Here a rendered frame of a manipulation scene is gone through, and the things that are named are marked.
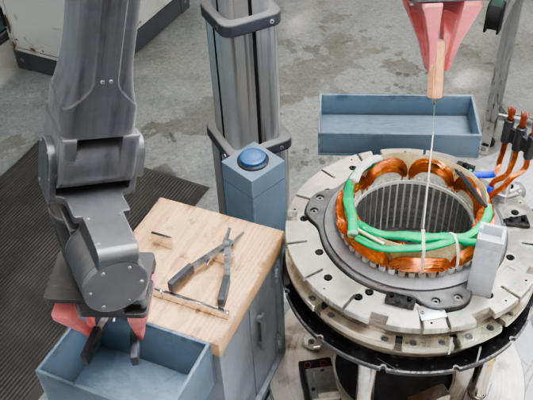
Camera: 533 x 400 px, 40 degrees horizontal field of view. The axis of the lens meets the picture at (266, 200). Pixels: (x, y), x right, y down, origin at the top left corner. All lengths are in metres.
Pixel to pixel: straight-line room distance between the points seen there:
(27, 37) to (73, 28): 2.79
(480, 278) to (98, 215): 0.44
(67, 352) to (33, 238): 1.70
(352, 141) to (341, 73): 2.10
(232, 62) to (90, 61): 0.67
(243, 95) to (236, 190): 0.20
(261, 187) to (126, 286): 0.52
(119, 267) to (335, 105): 0.69
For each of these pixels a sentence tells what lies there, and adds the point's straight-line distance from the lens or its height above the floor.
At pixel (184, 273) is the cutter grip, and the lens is 0.91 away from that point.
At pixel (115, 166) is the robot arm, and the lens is 0.65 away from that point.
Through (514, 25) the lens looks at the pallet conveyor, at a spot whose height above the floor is 0.51.
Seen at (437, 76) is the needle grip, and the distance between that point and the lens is 0.81.
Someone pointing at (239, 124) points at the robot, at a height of 0.98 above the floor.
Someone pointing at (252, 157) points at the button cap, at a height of 1.04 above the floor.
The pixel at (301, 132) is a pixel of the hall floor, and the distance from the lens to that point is 2.90.
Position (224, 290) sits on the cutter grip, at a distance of 0.88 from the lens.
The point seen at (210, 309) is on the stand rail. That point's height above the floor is 1.07.
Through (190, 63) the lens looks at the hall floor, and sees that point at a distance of 3.36.
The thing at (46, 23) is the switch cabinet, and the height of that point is 0.27.
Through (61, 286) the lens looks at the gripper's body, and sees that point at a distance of 0.77.
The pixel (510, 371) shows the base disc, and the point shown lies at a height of 0.80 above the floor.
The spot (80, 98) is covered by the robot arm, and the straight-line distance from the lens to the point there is 0.60.
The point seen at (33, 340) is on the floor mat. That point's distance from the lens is 2.32.
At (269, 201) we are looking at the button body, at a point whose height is 0.97.
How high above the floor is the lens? 1.76
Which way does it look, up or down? 42 degrees down
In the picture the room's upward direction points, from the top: 3 degrees counter-clockwise
